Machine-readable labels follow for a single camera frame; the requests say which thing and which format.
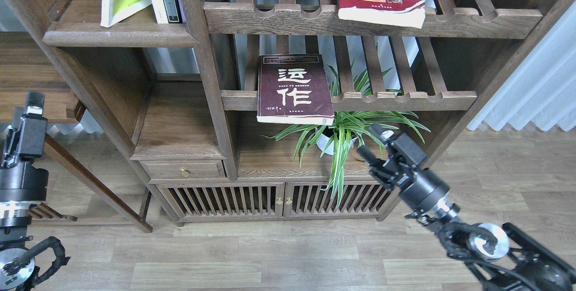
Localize white plant pot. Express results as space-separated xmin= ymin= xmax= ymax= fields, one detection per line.
xmin=315 ymin=129 xmax=358 ymax=156

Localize brass drawer knob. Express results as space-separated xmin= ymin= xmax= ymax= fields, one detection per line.
xmin=180 ymin=167 xmax=190 ymax=178

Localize wooden slatted rack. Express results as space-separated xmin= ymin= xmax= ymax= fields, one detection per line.
xmin=29 ymin=203 xmax=77 ymax=223

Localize green spider plant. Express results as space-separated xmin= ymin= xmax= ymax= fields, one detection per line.
xmin=263 ymin=59 xmax=431 ymax=208

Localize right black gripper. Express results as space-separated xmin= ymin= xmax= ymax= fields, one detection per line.
xmin=357 ymin=123 xmax=460 ymax=222

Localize white curtain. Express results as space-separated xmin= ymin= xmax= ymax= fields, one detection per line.
xmin=467 ymin=4 xmax=576 ymax=131

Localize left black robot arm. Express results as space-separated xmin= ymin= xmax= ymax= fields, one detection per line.
xmin=0 ymin=91 xmax=69 ymax=291

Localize dark red book white characters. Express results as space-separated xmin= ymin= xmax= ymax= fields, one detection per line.
xmin=256 ymin=54 xmax=335 ymax=125

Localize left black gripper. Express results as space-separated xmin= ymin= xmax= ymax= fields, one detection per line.
xmin=0 ymin=92 xmax=49 ymax=227

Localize dark wooden bookshelf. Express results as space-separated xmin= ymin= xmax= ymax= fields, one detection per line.
xmin=5 ymin=0 xmax=575 ymax=226

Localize wooden side table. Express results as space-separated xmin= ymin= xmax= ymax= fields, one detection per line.
xmin=0 ymin=31 xmax=153 ymax=233

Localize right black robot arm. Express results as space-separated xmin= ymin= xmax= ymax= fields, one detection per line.
xmin=358 ymin=123 xmax=576 ymax=291

